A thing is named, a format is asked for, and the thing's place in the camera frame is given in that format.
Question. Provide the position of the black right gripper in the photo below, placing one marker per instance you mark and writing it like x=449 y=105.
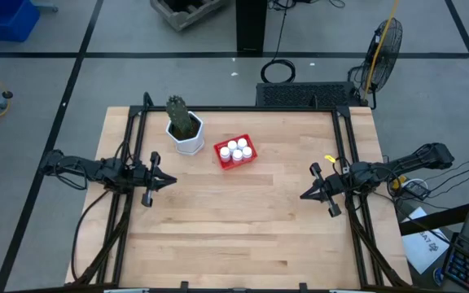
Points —
x=334 y=185

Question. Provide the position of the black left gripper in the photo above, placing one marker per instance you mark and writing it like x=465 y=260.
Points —
x=141 y=176

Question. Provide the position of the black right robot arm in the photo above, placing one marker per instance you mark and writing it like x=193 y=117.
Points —
x=401 y=164

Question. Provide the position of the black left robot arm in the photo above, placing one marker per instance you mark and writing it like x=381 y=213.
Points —
x=80 y=167

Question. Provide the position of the red plastic basket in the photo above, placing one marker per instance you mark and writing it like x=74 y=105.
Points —
x=230 y=164

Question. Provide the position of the yellow tape tag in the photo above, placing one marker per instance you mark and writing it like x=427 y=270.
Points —
x=330 y=158

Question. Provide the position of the white faceted plant pot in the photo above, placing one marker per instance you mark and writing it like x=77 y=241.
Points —
x=189 y=144

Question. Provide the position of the green cactus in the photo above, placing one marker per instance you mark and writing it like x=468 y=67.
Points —
x=179 y=116

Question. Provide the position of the black perforated metal case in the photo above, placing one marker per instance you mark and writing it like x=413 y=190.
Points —
x=308 y=94

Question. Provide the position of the black power adapter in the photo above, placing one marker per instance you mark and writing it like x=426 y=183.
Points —
x=417 y=190

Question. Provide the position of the white paper sheet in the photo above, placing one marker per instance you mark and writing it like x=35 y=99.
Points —
x=422 y=248

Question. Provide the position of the black desk beam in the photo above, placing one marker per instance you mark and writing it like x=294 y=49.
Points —
x=442 y=215

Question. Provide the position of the blue round object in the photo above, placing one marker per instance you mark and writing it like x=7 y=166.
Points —
x=438 y=276

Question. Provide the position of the black floor fan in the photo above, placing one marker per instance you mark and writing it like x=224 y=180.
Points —
x=389 y=49

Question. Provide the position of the grey wooden pallet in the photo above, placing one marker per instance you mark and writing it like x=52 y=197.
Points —
x=177 y=18

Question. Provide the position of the black round foot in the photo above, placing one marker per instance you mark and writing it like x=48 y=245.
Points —
x=7 y=94

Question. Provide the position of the blue plastic bin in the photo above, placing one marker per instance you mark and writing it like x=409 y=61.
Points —
x=6 y=20

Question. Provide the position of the silver metal bracket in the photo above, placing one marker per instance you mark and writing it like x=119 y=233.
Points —
x=345 y=169

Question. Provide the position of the black aluminium table frame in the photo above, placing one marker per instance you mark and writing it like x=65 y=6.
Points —
x=238 y=108

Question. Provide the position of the black upright post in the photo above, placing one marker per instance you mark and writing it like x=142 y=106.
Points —
x=251 y=24

